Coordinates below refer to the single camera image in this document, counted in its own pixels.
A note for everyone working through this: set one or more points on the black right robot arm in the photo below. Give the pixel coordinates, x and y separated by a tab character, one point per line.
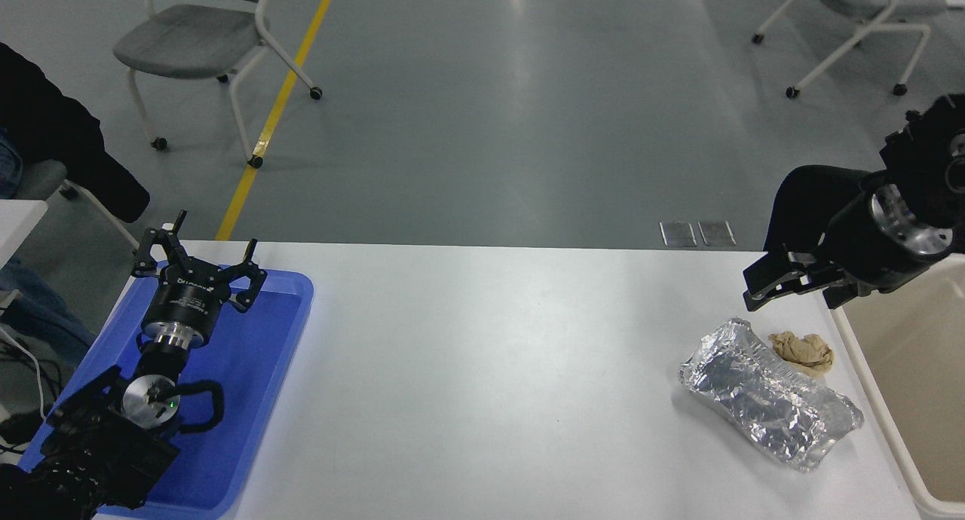
931	166

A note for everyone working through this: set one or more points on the silver floor plate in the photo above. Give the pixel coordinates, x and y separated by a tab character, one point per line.
678	234
717	233

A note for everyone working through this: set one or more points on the grey chair white frame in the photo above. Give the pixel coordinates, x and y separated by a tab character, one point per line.
196	38
38	179
874	7

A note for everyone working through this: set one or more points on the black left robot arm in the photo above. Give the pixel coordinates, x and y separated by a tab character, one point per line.
94	437

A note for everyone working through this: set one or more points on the blue plastic tray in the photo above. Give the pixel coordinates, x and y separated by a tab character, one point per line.
256	369

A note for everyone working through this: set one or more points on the small white side table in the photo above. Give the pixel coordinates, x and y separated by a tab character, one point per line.
19	226

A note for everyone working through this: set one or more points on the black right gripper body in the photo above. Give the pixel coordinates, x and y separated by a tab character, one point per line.
859	241

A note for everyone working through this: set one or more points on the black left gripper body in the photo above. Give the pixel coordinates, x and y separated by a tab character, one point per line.
185	301

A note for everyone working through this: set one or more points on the large pale bin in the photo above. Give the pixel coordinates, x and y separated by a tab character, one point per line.
920	399

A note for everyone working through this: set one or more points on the crumpled tan paper ball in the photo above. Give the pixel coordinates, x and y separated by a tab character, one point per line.
803	350

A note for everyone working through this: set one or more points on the person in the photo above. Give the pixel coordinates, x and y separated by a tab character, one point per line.
803	203
53	136

